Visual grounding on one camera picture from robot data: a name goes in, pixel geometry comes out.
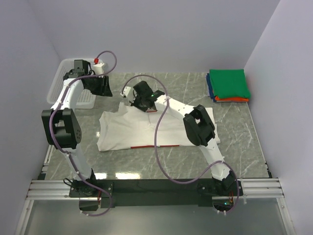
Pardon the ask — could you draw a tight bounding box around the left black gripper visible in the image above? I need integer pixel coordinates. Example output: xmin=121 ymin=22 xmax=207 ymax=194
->
xmin=86 ymin=74 xmax=113 ymax=97

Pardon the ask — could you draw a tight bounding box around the white t shirt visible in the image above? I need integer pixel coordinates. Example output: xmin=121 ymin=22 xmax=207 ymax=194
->
xmin=97 ymin=101 xmax=221 ymax=152

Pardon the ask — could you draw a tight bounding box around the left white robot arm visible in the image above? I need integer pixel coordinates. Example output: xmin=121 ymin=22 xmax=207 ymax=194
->
xmin=41 ymin=58 xmax=112 ymax=197

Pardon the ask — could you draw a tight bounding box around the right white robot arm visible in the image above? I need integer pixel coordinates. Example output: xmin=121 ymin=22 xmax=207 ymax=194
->
xmin=122 ymin=81 xmax=240 ymax=195

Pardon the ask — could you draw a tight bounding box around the white plastic basket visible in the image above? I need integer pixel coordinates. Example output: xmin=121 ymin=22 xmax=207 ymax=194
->
xmin=46 ymin=58 xmax=96 ymax=109

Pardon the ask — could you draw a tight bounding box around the blue folded t shirt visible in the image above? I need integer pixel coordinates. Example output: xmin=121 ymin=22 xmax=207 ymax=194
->
xmin=206 ymin=73 xmax=212 ymax=97

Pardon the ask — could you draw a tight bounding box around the orange folded t shirt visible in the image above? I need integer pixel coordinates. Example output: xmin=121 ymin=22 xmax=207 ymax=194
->
xmin=213 ymin=96 xmax=249 ymax=103

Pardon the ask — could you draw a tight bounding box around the green folded t shirt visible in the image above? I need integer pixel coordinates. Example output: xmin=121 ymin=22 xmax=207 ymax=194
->
xmin=209 ymin=69 xmax=251 ymax=99

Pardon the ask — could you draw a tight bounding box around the black base beam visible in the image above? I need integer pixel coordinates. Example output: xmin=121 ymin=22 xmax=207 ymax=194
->
xmin=69 ymin=178 xmax=244 ymax=211

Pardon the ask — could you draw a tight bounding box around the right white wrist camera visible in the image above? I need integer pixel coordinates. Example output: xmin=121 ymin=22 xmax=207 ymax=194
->
xmin=121 ymin=86 xmax=135 ymax=103

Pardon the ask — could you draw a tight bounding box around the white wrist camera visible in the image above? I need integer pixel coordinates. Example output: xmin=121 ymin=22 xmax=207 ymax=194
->
xmin=92 ymin=58 xmax=107 ymax=75
xmin=121 ymin=86 xmax=135 ymax=103

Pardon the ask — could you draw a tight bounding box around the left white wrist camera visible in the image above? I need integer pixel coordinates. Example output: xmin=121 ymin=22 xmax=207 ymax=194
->
xmin=92 ymin=58 xmax=107 ymax=75

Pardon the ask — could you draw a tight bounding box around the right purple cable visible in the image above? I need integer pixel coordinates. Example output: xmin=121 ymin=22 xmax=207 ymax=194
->
xmin=121 ymin=74 xmax=242 ymax=215

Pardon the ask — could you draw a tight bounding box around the purple cable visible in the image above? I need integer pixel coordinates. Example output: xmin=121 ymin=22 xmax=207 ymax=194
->
xmin=121 ymin=74 xmax=242 ymax=215
xmin=48 ymin=50 xmax=117 ymax=216

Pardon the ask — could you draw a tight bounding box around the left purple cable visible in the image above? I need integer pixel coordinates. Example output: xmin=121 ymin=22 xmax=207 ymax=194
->
xmin=48 ymin=50 xmax=117 ymax=216

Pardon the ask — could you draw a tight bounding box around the aluminium frame rail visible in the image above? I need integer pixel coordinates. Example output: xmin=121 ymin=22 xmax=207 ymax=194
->
xmin=14 ymin=146 xmax=81 ymax=235

